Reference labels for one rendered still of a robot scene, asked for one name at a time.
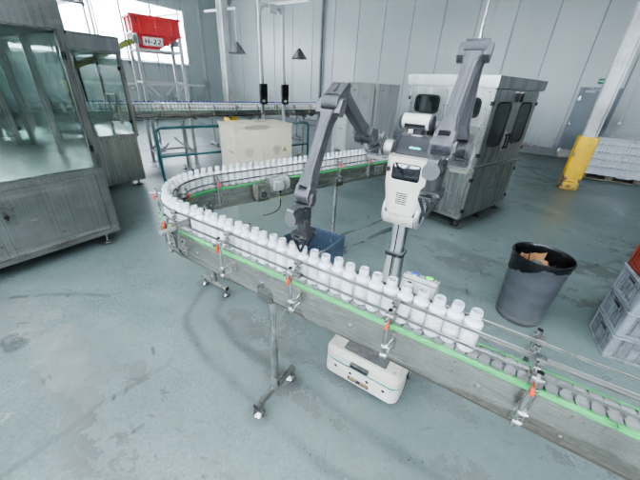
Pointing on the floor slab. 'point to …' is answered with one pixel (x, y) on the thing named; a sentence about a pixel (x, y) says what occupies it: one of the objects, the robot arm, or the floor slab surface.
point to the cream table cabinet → (254, 141)
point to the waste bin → (532, 283)
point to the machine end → (508, 151)
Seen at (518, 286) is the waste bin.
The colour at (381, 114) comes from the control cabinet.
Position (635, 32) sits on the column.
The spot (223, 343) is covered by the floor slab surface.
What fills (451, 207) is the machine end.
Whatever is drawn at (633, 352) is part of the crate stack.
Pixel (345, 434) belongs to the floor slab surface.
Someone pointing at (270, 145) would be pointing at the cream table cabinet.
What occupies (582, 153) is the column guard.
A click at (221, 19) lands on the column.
